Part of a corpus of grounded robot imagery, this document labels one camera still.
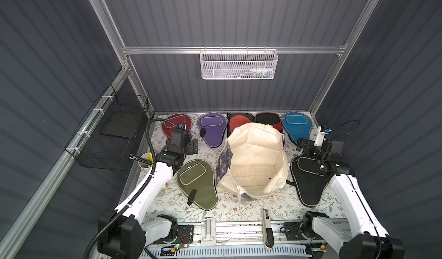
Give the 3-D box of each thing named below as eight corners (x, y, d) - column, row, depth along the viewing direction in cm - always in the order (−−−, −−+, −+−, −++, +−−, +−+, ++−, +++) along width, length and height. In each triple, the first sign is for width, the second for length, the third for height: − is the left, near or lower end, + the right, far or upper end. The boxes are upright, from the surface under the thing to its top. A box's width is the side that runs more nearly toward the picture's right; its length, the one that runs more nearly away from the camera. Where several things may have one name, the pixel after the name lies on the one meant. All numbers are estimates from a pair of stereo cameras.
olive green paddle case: (172, 210, 82) (170, 208, 79) (181, 162, 98) (180, 159, 96) (217, 210, 82) (217, 208, 79) (218, 162, 98) (218, 159, 96)
